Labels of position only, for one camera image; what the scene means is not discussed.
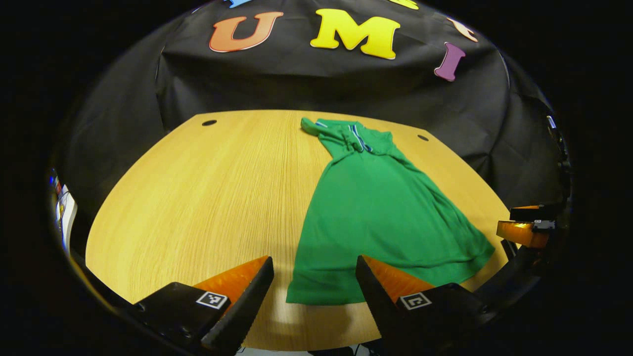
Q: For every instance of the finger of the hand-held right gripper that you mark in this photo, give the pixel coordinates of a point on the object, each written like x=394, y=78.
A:
x=534, y=212
x=519, y=232

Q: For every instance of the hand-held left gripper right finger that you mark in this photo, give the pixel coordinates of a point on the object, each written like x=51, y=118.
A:
x=378, y=296

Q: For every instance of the black backdrop cloth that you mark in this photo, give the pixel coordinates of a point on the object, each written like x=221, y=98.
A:
x=296, y=84

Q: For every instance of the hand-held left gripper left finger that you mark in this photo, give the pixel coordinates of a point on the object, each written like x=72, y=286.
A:
x=242, y=306

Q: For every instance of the green T-shirt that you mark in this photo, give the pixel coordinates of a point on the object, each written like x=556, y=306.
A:
x=381, y=217

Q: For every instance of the grey metal stand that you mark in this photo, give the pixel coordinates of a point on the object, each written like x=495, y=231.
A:
x=556, y=133

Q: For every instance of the white side table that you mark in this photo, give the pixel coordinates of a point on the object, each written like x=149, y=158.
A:
x=68, y=212

